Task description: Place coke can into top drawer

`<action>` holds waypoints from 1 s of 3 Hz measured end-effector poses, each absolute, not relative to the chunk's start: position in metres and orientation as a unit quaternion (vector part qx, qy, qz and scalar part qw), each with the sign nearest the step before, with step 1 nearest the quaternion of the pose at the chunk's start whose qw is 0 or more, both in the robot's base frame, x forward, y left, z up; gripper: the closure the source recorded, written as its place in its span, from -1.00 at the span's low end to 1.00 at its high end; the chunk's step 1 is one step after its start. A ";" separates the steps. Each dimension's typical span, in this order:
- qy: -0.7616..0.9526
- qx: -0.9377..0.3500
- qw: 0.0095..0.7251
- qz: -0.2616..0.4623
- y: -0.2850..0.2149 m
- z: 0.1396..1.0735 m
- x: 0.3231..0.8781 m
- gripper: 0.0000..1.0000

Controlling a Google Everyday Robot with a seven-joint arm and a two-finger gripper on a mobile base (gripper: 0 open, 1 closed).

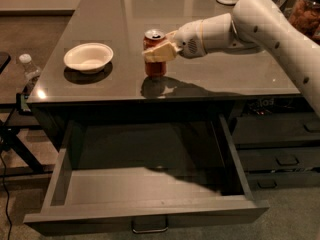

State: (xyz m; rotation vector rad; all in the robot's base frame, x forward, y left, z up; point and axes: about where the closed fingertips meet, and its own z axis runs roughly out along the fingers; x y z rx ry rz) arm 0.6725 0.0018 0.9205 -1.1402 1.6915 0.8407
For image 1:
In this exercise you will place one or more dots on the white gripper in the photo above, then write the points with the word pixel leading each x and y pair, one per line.
pixel 187 39

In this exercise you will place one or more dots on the red coke can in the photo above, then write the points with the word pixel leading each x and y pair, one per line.
pixel 153 37

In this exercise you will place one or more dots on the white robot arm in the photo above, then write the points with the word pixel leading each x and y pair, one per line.
pixel 251 23

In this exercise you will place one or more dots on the open grey top drawer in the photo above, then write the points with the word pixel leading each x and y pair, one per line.
pixel 107 175

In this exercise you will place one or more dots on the right lower drawer unit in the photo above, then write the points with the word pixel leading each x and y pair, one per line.
pixel 278 142

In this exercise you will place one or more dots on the grey cabinet with countertop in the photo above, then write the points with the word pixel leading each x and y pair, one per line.
pixel 121 92

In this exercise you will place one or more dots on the white paper bowl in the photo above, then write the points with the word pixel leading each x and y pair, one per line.
pixel 88 58

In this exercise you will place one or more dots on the clear plastic water bottle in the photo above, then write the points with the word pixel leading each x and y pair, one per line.
pixel 32 72

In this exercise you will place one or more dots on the glass snack jar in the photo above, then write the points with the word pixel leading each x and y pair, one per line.
pixel 305 17

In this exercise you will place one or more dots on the black side table frame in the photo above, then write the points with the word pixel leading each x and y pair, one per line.
pixel 21 117

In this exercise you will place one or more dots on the metal drawer handle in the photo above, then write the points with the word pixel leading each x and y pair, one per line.
pixel 149 224

